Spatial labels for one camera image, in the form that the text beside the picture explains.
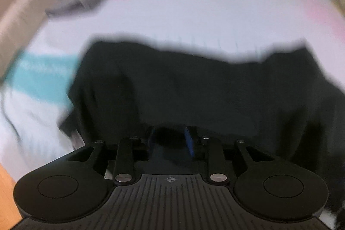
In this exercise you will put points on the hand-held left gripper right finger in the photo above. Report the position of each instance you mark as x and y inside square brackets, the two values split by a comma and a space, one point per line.
[190, 142]

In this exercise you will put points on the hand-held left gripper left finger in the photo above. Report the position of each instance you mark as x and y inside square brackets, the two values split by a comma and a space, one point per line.
[151, 139]

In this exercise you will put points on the black pants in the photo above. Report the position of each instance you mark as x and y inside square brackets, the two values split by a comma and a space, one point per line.
[188, 84]

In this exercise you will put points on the printed pastel blanket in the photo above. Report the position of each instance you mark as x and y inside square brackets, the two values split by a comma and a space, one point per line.
[202, 9]

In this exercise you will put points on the wooden bed frame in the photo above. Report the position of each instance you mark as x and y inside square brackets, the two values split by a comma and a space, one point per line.
[21, 3]

